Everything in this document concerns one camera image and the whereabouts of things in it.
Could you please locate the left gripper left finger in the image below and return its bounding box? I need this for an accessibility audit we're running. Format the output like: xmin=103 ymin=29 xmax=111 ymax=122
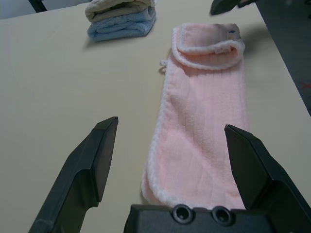
xmin=28 ymin=116 xmax=120 ymax=233

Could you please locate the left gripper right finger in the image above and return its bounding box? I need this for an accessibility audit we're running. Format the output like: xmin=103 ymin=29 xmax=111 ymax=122
xmin=224 ymin=124 xmax=311 ymax=233

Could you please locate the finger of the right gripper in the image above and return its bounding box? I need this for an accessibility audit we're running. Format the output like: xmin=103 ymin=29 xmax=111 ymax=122
xmin=210 ymin=0 xmax=240 ymax=16
xmin=237 ymin=0 xmax=258 ymax=8

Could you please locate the pink towel with embroidery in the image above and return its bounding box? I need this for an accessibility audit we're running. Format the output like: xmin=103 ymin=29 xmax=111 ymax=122
xmin=140 ymin=23 xmax=251 ymax=211

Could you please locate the light blue folded towel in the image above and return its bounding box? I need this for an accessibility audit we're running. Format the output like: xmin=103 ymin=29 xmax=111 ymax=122
xmin=86 ymin=7 xmax=157 ymax=42

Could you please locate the beige folded towel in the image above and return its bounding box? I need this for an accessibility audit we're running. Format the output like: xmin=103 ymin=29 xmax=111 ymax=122
xmin=85 ymin=0 xmax=157 ymax=24

